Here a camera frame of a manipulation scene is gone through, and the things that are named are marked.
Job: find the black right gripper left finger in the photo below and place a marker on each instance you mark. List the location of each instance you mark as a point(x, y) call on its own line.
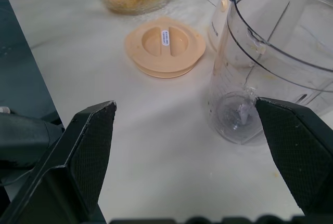
point(65, 182)

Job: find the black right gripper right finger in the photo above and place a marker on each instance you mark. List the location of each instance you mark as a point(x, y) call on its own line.
point(299, 156)

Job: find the clear plastic juicer jar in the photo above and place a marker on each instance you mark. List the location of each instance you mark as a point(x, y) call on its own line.
point(234, 78)

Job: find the peach plastic juicer lid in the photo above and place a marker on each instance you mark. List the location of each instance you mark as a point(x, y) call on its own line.
point(135, 50)

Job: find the white blender base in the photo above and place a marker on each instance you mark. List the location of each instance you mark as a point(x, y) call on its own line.
point(216, 26)

